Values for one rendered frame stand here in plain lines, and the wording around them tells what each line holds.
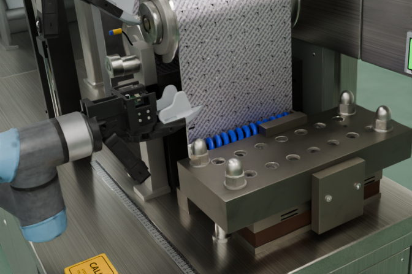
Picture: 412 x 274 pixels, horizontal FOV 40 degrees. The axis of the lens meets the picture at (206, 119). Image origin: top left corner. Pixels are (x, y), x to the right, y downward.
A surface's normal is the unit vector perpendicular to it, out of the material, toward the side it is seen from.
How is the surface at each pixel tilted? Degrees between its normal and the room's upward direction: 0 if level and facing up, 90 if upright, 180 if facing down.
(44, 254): 0
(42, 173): 90
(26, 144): 52
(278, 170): 0
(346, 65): 90
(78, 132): 61
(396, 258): 90
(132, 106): 90
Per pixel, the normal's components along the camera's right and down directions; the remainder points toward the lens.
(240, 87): 0.50, 0.33
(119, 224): -0.07, -0.90
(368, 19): -0.86, 0.27
